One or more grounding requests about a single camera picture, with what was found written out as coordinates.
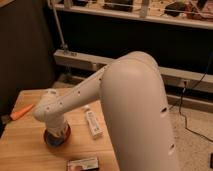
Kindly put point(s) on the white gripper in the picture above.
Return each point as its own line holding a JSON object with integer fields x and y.
{"x": 56, "y": 125}

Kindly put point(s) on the blue ceramic cup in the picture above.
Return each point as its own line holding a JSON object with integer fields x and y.
{"x": 54, "y": 140}

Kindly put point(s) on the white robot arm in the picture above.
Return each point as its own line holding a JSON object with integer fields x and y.
{"x": 135, "y": 108}

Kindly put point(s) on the red ceramic bowl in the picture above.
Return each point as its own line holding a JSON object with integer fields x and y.
{"x": 65, "y": 137}

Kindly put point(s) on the white tube package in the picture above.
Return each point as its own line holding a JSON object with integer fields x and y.
{"x": 93, "y": 124}

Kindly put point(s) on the orange toy carrot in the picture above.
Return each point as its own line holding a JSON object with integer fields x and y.
{"x": 18, "y": 114}

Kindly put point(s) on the small printed box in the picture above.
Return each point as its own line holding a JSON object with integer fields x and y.
{"x": 86, "y": 164}

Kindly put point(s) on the metal stand pole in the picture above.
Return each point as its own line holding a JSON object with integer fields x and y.
{"x": 63, "y": 44}

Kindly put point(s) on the white baseboard rail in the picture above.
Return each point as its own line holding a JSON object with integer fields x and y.
{"x": 135, "y": 62}

